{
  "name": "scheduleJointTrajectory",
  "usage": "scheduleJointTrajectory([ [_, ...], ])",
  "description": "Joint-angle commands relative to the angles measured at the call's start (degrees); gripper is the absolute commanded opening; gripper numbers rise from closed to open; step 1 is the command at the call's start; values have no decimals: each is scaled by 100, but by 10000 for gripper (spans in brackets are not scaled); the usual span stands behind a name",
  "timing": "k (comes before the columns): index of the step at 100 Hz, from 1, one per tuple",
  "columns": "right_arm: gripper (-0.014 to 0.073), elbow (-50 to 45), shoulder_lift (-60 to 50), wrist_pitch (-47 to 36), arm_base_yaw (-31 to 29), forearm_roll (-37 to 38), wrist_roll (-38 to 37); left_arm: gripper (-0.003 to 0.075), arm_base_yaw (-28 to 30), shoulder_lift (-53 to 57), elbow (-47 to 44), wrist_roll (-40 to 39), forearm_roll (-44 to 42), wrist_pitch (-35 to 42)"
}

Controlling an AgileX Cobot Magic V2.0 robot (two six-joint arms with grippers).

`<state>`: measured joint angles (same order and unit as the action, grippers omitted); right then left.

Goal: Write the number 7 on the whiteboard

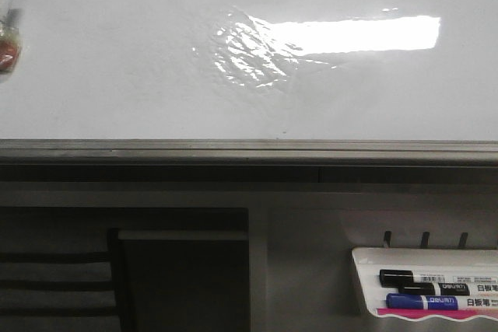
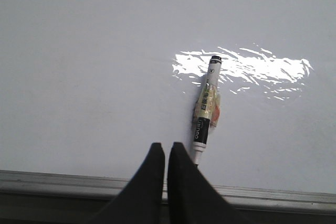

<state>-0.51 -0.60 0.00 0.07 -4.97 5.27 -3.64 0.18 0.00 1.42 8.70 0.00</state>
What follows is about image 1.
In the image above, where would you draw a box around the black hook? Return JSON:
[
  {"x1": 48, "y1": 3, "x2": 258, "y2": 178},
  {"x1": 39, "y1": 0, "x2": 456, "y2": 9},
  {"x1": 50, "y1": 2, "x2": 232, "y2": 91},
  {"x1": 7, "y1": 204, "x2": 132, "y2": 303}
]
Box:
[
  {"x1": 383, "y1": 230, "x2": 392, "y2": 249},
  {"x1": 419, "y1": 231, "x2": 430, "y2": 249}
]

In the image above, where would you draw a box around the black-capped marker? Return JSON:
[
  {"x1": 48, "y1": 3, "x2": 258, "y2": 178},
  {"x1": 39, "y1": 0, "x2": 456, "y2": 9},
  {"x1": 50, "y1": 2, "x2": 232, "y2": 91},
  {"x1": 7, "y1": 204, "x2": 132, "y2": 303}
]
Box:
[
  {"x1": 398, "y1": 282, "x2": 497, "y2": 296},
  {"x1": 379, "y1": 269, "x2": 497, "y2": 288}
]

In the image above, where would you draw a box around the black slatted chair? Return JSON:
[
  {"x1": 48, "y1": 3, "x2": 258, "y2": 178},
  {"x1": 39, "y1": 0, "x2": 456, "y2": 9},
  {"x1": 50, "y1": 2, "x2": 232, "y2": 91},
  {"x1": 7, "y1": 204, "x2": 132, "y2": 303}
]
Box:
[{"x1": 1, "y1": 229, "x2": 137, "y2": 331}]

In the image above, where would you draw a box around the middle black hook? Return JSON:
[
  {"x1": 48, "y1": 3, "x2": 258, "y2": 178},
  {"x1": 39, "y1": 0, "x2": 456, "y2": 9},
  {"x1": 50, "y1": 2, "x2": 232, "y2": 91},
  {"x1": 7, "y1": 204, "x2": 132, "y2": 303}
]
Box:
[{"x1": 419, "y1": 231, "x2": 430, "y2": 249}]

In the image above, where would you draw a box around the grey whiteboard ledge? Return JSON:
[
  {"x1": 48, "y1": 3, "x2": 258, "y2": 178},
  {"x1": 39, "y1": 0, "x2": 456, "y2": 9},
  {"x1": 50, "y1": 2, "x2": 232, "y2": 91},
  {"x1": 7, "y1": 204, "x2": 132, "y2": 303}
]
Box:
[{"x1": 1, "y1": 139, "x2": 497, "y2": 184}]

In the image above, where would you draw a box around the white marker with tape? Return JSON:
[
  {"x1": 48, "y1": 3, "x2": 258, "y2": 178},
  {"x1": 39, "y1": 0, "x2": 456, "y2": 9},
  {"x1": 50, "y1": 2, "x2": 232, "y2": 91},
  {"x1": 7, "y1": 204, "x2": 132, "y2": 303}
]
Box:
[{"x1": 1, "y1": 0, "x2": 20, "y2": 75}]

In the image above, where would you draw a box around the white plastic marker tray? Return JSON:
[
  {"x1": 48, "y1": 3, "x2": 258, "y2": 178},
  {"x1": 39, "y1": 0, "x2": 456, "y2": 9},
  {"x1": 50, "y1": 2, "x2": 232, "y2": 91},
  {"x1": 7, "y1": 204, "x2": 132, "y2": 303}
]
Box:
[{"x1": 352, "y1": 247, "x2": 497, "y2": 331}]

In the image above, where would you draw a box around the lower black-capped marker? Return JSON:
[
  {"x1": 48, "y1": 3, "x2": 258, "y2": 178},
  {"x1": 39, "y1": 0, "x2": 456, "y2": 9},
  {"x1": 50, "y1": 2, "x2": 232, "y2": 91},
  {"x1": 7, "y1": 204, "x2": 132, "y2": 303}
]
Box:
[{"x1": 398, "y1": 282, "x2": 497, "y2": 296}]

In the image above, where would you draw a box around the white whiteboard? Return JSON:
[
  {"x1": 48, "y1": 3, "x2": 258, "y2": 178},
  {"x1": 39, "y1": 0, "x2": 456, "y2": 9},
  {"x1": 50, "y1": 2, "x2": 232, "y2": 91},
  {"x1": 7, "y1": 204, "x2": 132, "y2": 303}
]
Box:
[{"x1": 1, "y1": 0, "x2": 497, "y2": 141}]

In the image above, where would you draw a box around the upper black-capped marker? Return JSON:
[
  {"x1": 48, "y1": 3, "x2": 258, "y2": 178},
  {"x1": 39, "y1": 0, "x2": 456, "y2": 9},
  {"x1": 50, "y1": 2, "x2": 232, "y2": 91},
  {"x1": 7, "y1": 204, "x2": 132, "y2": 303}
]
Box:
[{"x1": 379, "y1": 269, "x2": 497, "y2": 288}]

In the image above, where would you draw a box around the left black hook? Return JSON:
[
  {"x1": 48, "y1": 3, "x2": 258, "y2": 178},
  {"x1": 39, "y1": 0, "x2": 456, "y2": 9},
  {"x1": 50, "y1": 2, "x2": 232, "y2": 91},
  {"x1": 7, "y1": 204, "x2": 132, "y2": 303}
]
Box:
[{"x1": 383, "y1": 230, "x2": 392, "y2": 249}]

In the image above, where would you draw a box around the blue-capped marker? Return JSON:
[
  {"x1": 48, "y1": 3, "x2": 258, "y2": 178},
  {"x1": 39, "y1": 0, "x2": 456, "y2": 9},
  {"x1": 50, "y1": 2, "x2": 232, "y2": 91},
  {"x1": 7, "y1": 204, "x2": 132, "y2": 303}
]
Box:
[{"x1": 386, "y1": 293, "x2": 497, "y2": 311}]

